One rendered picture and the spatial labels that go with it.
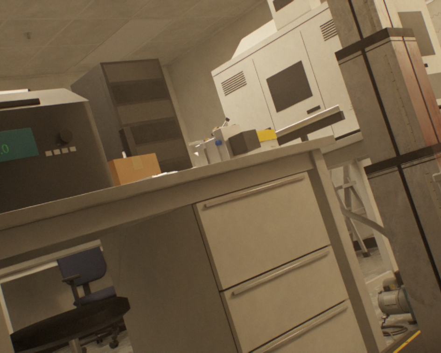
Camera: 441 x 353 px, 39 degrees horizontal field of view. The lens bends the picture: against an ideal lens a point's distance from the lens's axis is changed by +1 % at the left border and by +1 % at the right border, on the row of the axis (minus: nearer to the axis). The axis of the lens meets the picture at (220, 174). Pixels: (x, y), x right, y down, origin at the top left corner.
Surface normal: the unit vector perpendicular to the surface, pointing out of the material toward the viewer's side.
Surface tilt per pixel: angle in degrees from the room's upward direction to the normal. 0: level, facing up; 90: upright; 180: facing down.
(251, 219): 90
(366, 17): 90
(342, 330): 90
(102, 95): 90
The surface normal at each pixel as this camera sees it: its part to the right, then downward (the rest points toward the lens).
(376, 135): -0.63, 0.15
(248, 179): 0.62, -0.25
